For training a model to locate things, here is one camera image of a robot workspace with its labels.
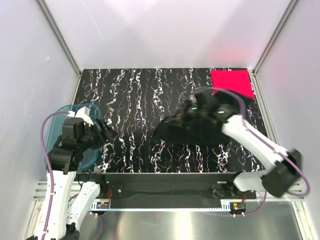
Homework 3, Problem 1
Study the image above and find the black t shirt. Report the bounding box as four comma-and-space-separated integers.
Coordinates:
152, 113, 231, 147

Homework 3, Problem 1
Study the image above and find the folded red t shirt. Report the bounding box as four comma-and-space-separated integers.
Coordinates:
211, 70, 254, 100

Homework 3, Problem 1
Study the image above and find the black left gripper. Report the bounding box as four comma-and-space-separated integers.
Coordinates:
78, 116, 119, 151

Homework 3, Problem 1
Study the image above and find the aluminium frame rail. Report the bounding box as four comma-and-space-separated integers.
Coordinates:
33, 181, 304, 201

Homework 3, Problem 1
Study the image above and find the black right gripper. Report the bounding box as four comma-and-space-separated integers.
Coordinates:
163, 98, 206, 130

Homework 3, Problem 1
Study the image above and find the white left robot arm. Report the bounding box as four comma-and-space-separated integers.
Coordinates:
30, 117, 118, 240

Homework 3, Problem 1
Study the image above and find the blue transparent plastic bin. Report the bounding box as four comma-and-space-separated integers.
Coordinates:
43, 103, 101, 174

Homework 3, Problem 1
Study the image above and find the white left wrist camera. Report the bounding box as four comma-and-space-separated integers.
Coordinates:
67, 106, 94, 126

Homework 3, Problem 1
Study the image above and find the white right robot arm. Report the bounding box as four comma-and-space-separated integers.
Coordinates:
175, 87, 303, 199

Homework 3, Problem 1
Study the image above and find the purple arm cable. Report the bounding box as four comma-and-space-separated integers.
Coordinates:
204, 86, 311, 197
41, 111, 72, 238

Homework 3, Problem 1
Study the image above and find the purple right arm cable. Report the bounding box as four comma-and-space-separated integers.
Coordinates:
204, 86, 311, 197

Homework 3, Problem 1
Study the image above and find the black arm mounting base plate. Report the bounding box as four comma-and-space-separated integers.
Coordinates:
79, 172, 258, 201

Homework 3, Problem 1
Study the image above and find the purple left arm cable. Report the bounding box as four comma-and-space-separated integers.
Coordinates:
41, 111, 72, 238

